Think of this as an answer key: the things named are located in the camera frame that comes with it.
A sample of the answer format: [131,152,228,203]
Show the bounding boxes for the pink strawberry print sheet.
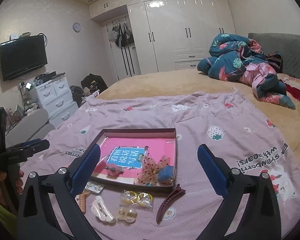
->
[21,91,300,239]

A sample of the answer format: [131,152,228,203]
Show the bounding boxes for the teal pink floral quilt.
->
[197,33,295,109]

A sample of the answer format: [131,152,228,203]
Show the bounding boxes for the grey bed footboard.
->
[5,109,55,147]

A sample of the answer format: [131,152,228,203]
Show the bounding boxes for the yellow hair ties in bag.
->
[119,189,154,209]

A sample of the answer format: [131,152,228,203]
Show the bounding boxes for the clear pearl claw clip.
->
[116,207,138,223]

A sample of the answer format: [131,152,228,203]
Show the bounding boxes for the white built-in wardrobe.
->
[89,0,236,74]

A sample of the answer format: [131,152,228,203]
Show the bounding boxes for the round wall clock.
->
[72,22,81,33]

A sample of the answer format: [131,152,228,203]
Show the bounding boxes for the hanging bags on door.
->
[108,22,134,48]

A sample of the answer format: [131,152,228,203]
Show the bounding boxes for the beige polka dot bow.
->
[134,155,170,186]

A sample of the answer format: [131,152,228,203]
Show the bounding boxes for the black wall television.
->
[0,35,47,81]

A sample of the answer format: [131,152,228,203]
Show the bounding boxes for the pink fuzzy hair clip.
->
[104,163,124,179]

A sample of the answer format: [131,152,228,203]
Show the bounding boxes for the maroon long hair clip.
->
[156,184,186,225]

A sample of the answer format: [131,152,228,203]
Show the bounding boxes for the orange spiral hair tie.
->
[75,189,90,214]

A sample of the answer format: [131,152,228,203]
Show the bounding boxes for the white drawer chest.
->
[29,74,78,128]

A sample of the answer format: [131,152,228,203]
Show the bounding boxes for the tan bed blanket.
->
[99,69,300,162]

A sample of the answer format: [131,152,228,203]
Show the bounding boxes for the black bag on floor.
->
[81,73,108,93]

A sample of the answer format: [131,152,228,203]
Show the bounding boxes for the earring card in packet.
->
[85,181,104,194]

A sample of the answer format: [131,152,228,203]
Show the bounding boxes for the pink book with blue label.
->
[95,136,176,185]

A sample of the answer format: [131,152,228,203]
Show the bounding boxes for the blue hair claw clip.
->
[158,165,173,183]

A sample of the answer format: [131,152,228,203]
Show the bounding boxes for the shallow dark cardboard box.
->
[91,128,177,192]

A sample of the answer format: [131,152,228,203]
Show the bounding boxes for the red floral pillow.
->
[277,73,300,102]

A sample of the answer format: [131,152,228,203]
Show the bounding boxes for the white cream claw clip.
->
[91,196,116,224]

